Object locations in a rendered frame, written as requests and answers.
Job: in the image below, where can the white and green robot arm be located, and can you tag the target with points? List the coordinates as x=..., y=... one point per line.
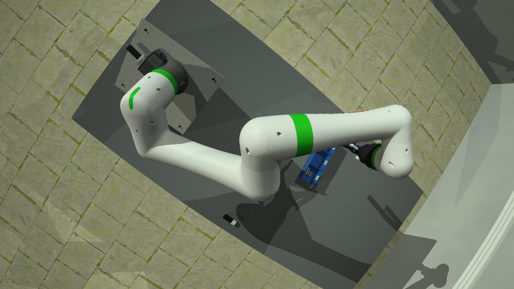
x=264, y=141

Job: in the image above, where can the blue three-compartment bin rack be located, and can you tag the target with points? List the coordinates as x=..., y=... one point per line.
x=317, y=163

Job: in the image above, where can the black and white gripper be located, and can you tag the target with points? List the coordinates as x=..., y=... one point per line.
x=359, y=150

